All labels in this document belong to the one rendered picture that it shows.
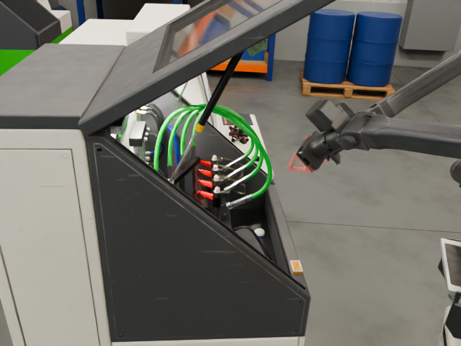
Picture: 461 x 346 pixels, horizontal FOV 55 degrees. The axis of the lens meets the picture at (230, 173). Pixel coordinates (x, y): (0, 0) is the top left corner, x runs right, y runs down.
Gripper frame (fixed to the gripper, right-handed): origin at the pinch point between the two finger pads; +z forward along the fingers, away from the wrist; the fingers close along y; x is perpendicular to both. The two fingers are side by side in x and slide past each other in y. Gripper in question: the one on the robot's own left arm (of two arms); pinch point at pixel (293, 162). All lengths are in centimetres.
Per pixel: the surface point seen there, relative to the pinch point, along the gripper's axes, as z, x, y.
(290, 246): 28.5, 25.5, -2.5
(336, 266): 118, 104, -95
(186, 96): 45, -35, -29
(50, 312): 54, -15, 56
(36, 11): 338, -229, -224
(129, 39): 40, -63, -23
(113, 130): 11.9, -38.2, 27.2
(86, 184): 18, -33, 39
